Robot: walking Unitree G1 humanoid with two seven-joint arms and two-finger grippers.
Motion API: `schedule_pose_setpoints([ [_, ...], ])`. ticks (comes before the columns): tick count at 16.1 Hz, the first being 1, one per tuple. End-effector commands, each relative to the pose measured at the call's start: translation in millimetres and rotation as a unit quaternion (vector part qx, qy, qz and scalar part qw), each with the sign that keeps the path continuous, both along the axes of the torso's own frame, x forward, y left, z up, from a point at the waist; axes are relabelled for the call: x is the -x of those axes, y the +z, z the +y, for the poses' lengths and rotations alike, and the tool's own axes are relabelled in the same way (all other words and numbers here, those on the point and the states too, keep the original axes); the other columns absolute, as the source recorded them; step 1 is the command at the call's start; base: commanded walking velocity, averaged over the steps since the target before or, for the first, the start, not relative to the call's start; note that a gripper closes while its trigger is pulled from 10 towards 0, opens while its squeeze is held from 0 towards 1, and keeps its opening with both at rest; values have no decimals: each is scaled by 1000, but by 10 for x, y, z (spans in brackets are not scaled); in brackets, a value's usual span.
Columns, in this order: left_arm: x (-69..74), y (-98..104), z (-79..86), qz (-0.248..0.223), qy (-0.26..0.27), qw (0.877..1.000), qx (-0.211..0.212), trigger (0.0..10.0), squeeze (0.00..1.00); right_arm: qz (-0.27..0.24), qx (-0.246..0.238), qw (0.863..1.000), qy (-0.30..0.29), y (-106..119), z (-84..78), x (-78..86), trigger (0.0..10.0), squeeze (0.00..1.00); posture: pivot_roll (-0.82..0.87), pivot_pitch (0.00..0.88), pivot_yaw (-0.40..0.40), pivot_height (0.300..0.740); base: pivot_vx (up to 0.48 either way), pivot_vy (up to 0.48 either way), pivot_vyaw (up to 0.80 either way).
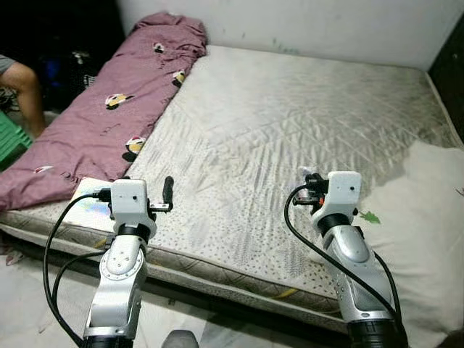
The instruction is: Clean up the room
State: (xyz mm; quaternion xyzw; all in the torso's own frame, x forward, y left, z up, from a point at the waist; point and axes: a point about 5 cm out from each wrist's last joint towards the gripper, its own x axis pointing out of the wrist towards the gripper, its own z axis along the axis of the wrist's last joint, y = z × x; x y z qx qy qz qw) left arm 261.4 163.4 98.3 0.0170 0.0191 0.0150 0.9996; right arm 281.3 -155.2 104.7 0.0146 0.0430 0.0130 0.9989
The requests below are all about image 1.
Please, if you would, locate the white pillow with green print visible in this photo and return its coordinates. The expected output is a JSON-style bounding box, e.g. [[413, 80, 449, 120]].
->
[[308, 139, 464, 348]]

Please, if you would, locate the white quilted mattress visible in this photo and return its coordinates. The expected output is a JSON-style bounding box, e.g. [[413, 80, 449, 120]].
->
[[0, 45, 464, 327]]

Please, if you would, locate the purple penguin print blanket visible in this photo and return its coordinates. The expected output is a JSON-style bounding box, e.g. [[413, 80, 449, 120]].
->
[[0, 11, 209, 212]]

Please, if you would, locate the black bed base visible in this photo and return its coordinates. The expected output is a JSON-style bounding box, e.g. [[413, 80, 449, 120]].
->
[[0, 236, 349, 341]]

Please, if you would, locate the grey robot left leg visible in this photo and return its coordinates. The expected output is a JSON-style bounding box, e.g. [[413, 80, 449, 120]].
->
[[161, 330, 200, 348]]

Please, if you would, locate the green plastic stool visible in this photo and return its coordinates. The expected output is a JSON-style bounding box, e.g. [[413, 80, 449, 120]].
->
[[0, 110, 33, 171]]

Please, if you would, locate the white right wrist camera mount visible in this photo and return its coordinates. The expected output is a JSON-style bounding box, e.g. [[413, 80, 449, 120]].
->
[[319, 171, 363, 227]]

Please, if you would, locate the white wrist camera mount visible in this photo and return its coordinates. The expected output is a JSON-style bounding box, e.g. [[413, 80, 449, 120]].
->
[[109, 178, 157, 233], [319, 171, 363, 227]]

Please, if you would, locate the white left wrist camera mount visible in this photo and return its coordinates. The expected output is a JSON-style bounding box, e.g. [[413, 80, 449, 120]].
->
[[109, 178, 157, 233]]

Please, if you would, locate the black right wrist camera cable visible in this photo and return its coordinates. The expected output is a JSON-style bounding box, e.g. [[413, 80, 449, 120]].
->
[[283, 185, 403, 341]]

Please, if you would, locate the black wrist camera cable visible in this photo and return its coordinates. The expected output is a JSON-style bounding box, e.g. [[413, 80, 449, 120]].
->
[[283, 185, 403, 341], [42, 188, 112, 345]]

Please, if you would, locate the black left wrist camera cable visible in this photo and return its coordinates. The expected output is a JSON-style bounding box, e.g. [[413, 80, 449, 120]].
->
[[42, 188, 112, 345]]

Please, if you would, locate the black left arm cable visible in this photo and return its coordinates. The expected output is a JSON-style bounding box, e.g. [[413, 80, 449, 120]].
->
[[51, 246, 113, 302]]

